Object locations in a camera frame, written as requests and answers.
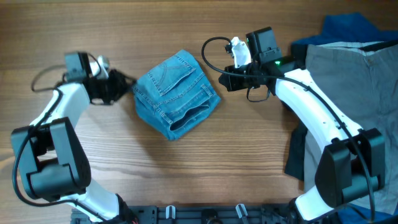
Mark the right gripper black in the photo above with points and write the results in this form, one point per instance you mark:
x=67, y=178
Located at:
x=232, y=83

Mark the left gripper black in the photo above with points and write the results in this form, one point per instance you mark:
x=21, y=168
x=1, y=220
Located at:
x=120, y=83

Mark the light blue denim jeans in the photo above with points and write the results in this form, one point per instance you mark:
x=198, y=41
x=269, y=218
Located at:
x=175, y=96

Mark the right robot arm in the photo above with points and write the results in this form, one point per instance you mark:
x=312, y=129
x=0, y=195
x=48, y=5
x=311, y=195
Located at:
x=352, y=158

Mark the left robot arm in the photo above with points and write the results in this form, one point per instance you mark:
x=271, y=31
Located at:
x=51, y=167

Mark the black garment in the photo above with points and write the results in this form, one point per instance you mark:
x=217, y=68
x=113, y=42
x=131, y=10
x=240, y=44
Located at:
x=295, y=162

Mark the grey shorts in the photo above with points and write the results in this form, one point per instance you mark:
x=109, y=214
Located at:
x=364, y=87

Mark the dark blue garment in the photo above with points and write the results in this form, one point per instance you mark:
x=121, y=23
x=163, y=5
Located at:
x=352, y=28

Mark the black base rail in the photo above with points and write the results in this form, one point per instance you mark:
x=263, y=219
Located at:
x=267, y=213

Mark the right white rail clip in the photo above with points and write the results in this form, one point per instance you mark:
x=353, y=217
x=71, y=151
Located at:
x=242, y=213

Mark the white rail clip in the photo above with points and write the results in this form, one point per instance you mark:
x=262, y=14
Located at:
x=242, y=213
x=170, y=212

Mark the left white rail clip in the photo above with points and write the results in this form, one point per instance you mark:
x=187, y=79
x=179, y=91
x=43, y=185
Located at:
x=170, y=212

